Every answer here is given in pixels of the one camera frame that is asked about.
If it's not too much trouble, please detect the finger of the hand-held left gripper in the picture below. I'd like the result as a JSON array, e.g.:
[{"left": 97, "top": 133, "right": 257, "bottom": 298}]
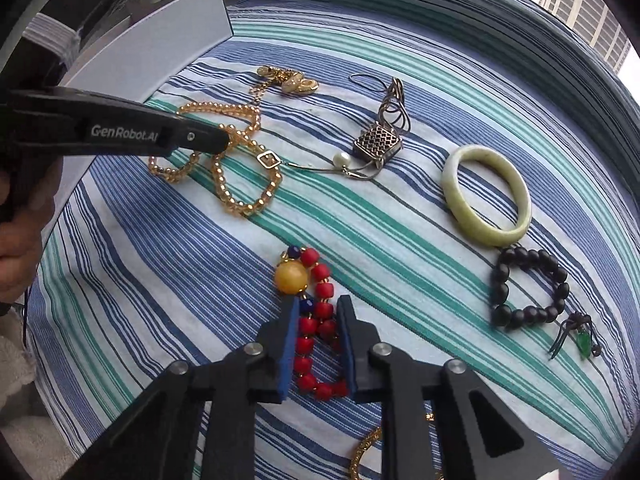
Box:
[{"left": 160, "top": 112, "right": 232, "bottom": 155}]

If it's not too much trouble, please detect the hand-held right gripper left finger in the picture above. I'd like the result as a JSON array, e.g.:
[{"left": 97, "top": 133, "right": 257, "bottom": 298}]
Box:
[{"left": 60, "top": 296, "right": 301, "bottom": 480}]

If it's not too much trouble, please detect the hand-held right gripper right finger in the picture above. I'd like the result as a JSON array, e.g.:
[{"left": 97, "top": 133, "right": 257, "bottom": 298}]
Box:
[{"left": 336, "top": 295, "right": 558, "bottom": 480}]

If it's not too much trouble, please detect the amber bead necklace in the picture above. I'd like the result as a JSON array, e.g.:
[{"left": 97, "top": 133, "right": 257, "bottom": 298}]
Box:
[{"left": 147, "top": 101, "right": 283, "bottom": 218}]

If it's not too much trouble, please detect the red bead bracelet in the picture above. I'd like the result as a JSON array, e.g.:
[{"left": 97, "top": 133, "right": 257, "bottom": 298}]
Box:
[{"left": 274, "top": 245, "right": 351, "bottom": 402}]

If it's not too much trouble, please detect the gold bangle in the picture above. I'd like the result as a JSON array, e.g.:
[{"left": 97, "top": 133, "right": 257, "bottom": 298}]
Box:
[{"left": 349, "top": 412, "right": 441, "bottom": 480}]

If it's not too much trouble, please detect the white cardboard box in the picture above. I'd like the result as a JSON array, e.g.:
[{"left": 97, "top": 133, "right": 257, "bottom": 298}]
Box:
[{"left": 42, "top": 0, "right": 233, "bottom": 246}]

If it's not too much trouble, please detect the thin pearl chain necklace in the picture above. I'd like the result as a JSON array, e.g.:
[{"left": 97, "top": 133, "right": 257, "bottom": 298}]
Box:
[{"left": 257, "top": 150, "right": 385, "bottom": 181}]

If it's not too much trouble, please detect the dark wooden bead bracelet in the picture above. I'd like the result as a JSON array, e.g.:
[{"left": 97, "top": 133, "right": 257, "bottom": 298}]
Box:
[{"left": 489, "top": 246, "right": 571, "bottom": 332}]

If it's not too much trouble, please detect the metal ring cage pendant necklace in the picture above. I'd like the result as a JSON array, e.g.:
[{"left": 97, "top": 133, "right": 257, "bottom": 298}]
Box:
[{"left": 349, "top": 73, "right": 406, "bottom": 171}]

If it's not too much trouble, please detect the pale green jade bangle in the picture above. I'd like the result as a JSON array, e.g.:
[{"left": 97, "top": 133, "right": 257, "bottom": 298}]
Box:
[{"left": 441, "top": 145, "right": 532, "bottom": 248}]

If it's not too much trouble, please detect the green pendant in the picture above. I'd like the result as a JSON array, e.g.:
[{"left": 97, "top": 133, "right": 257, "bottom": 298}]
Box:
[{"left": 547, "top": 311, "right": 602, "bottom": 361}]

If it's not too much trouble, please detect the person's left hand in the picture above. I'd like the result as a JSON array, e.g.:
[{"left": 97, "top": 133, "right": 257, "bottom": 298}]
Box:
[{"left": 0, "top": 157, "right": 65, "bottom": 306}]

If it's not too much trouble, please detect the striped blue green cloth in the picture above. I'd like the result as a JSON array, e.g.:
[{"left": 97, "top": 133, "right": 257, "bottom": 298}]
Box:
[{"left": 25, "top": 0, "right": 640, "bottom": 480}]

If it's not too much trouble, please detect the white fluffy blanket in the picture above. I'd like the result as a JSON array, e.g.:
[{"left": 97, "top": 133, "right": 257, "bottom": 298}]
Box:
[{"left": 0, "top": 330, "right": 76, "bottom": 466}]

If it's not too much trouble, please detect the high-rise building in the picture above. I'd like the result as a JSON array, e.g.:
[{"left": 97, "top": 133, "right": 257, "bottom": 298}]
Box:
[{"left": 537, "top": 0, "right": 633, "bottom": 73}]

